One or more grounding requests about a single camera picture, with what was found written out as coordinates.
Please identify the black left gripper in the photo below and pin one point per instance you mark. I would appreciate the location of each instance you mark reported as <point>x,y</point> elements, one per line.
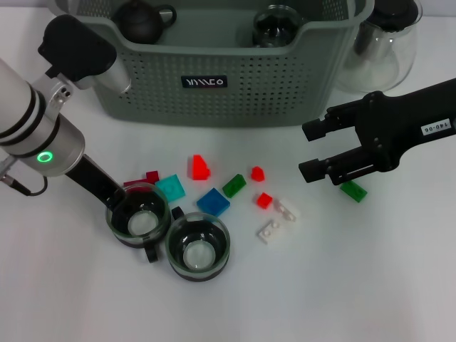
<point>94,178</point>

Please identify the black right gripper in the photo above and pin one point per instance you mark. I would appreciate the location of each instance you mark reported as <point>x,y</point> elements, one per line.
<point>402,124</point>

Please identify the glass teacup with black sleeve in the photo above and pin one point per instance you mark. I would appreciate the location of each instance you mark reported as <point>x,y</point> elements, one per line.
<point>142,226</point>
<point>197,249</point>
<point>276,26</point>

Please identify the grey-green perforated storage bin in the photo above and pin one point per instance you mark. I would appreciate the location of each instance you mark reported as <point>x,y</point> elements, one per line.
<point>249,89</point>

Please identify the dark red long brick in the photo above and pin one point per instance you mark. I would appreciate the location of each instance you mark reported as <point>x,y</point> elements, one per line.
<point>152,175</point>

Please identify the teal square plate brick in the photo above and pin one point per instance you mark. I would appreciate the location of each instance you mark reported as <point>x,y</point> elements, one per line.
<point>171,187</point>

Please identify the small red slope brick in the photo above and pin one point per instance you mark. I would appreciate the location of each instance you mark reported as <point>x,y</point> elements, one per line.
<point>257,174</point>

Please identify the green flat plate brick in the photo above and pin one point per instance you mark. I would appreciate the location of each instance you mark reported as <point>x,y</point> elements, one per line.
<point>356,192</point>

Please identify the white plate brick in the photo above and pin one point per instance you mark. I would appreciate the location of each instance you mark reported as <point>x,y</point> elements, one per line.
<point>288,209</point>
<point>270,231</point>

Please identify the small red cube brick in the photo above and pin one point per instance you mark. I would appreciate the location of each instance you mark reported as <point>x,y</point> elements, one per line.
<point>264,200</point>

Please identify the green rectangular brick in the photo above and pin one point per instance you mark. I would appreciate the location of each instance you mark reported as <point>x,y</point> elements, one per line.
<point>234,185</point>

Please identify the tall red wedge brick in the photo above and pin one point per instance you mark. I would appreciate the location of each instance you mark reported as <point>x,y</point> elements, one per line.
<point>199,167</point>

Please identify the blue square plate brick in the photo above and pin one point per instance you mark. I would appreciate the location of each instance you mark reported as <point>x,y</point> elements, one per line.
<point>213,202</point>

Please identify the glass carafe with black lid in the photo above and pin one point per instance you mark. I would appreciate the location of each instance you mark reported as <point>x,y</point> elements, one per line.
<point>384,64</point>

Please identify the black ceramic teapot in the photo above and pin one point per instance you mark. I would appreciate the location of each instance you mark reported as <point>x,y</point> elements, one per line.
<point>139,23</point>

